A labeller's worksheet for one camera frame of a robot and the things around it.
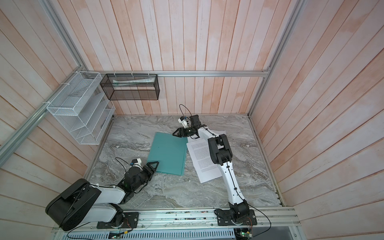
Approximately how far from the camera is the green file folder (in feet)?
3.04

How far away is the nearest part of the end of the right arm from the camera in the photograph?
904 millimetres

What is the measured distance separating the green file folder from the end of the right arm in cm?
3
